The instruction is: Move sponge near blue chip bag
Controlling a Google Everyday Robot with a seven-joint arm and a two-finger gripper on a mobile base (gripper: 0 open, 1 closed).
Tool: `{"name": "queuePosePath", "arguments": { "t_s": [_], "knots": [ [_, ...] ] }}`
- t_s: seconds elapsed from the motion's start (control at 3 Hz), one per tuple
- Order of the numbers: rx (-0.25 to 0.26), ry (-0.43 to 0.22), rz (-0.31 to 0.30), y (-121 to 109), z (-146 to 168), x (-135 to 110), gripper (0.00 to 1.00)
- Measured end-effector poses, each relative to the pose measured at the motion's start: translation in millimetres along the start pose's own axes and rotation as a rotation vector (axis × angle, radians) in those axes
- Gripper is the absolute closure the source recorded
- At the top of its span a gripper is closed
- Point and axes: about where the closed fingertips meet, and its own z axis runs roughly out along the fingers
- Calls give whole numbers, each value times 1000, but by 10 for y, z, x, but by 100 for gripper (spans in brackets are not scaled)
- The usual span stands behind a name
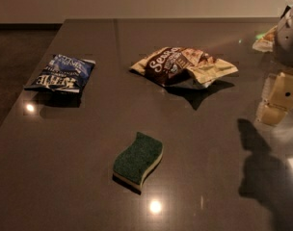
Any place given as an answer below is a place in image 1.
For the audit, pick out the green and white sponge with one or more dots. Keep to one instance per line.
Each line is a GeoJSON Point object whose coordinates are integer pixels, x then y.
{"type": "Point", "coordinates": [138, 160]}

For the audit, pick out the blue chip bag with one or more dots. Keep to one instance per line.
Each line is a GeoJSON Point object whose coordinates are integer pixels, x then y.
{"type": "Point", "coordinates": [63, 74]}

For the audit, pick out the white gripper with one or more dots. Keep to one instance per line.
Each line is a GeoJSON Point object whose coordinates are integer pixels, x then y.
{"type": "Point", "coordinates": [289, 40]}

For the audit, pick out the crumpled snack wrapper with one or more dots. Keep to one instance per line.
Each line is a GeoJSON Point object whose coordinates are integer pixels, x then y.
{"type": "Point", "coordinates": [265, 42]}

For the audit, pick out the brown and cream chip bag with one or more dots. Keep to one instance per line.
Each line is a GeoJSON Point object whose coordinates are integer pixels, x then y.
{"type": "Point", "coordinates": [183, 67]}

